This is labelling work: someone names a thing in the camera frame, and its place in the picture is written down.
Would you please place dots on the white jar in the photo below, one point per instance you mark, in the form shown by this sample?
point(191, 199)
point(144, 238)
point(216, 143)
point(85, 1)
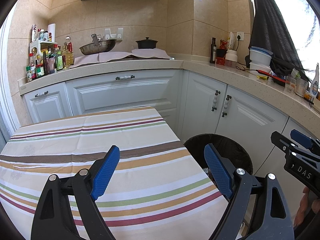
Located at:
point(231, 58)

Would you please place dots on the red snack packet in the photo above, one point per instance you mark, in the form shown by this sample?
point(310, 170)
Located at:
point(222, 44)

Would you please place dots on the wide white cabinet door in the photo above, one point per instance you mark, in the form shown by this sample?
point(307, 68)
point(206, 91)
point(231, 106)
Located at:
point(125, 95)

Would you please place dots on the black cup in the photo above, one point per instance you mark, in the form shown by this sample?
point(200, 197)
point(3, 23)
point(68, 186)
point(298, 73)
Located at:
point(221, 53)

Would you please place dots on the black lidded pot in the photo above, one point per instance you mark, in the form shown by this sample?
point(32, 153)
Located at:
point(147, 44)

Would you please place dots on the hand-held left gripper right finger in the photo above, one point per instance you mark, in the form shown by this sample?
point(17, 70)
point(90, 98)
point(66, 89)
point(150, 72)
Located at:
point(218, 172)

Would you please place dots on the dark olive oil bottle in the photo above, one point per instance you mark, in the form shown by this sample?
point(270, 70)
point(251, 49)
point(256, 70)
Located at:
point(212, 51)

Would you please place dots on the dark hanging cloth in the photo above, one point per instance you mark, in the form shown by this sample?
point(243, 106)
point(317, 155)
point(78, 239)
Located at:
point(270, 30)

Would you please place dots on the steel wok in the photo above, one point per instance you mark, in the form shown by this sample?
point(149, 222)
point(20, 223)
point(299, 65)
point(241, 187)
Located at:
point(97, 48)

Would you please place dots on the bright window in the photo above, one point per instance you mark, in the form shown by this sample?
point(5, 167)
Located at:
point(295, 10)

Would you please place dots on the clear drinking glass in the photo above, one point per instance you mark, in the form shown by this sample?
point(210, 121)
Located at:
point(301, 87)
point(290, 84)

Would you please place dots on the narrow white cabinet door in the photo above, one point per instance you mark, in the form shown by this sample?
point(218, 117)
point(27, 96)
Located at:
point(50, 107)

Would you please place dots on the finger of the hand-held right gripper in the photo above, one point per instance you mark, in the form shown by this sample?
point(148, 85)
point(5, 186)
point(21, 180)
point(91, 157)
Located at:
point(281, 141)
point(301, 137)

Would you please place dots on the white bowl blue rim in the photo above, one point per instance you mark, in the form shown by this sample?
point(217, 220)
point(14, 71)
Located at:
point(260, 55)

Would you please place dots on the white stove cover cloth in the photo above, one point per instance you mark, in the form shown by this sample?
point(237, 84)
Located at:
point(151, 53)
point(105, 57)

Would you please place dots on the white lidded bowl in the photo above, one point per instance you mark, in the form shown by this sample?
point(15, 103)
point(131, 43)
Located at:
point(260, 68)

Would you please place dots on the large cooking oil jug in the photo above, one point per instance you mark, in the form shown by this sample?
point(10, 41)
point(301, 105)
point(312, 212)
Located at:
point(68, 55)

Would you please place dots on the red box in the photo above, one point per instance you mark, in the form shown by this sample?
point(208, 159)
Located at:
point(220, 61)

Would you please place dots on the yellow green wrapper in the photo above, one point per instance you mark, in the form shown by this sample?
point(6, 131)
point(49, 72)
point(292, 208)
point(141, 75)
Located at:
point(263, 77)

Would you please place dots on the spice rack with condiments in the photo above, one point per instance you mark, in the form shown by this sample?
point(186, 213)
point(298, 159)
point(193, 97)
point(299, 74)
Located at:
point(40, 65)

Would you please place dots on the black trash bin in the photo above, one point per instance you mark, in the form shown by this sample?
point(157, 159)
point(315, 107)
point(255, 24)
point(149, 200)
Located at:
point(232, 150)

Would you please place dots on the white wall holder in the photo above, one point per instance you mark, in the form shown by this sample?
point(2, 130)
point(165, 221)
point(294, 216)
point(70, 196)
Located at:
point(113, 34)

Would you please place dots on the person's right hand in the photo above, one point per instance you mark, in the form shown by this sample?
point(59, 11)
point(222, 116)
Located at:
point(303, 205)

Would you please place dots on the white dish soap bottle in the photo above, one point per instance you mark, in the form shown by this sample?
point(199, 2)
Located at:
point(315, 82)

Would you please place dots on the speckled stone countertop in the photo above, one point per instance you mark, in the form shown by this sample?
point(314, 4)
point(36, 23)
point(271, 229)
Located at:
point(200, 70)

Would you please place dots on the striped tablecloth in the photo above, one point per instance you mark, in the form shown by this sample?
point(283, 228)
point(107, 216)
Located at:
point(100, 135)

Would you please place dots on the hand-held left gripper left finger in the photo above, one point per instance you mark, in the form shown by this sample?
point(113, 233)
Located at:
point(105, 172)

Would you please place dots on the white wall socket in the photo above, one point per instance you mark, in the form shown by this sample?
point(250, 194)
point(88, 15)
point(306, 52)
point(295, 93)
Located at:
point(240, 36)

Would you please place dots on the red spatula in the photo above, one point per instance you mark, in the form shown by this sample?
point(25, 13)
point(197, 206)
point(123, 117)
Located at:
point(272, 76)

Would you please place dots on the white spice rack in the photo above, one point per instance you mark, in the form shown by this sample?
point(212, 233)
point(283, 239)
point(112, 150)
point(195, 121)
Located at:
point(35, 46)

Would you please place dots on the white door frame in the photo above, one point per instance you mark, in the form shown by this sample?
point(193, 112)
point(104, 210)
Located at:
point(8, 80)

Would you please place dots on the paper towel roll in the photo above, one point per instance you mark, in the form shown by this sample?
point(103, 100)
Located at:
point(51, 32)

